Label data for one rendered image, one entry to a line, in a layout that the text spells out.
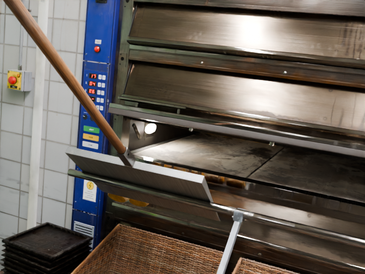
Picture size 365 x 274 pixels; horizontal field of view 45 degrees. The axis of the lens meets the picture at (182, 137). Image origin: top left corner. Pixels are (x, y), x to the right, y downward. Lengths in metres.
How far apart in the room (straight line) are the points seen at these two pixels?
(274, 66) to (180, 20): 0.46
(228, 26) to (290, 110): 0.43
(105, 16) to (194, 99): 0.57
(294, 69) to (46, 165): 1.34
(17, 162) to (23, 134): 0.16
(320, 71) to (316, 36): 0.13
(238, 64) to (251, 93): 0.13
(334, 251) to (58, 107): 1.45
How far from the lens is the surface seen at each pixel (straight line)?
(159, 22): 2.04
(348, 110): 1.82
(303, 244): 1.94
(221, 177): 1.95
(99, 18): 2.15
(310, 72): 1.83
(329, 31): 1.84
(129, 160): 1.53
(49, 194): 2.44
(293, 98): 1.85
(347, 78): 1.82
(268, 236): 1.95
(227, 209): 1.57
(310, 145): 1.70
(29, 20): 1.07
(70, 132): 2.29
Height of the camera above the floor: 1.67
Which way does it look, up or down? 10 degrees down
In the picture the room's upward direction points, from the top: 7 degrees clockwise
